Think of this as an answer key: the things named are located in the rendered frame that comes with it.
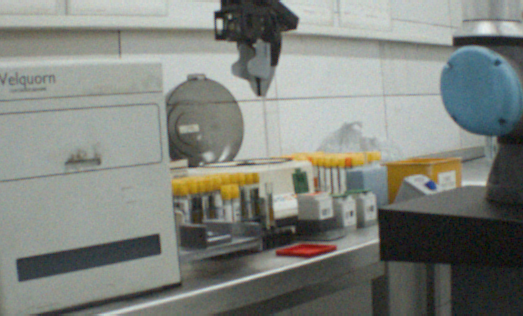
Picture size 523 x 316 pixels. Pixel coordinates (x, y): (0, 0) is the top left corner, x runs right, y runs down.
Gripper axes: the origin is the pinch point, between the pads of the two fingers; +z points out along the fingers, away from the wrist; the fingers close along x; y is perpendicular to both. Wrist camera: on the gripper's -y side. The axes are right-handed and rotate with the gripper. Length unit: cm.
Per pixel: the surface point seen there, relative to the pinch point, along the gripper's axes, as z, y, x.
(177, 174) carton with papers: 13.7, 6.1, -16.4
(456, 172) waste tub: 19, -49, 10
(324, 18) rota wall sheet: -24, -84, -50
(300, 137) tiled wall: 11, -69, -50
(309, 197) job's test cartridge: 18.7, -3.8, 5.3
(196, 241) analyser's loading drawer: 21.2, 26.0, 9.1
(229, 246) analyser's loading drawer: 22.4, 22.2, 11.7
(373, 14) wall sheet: -27, -110, -49
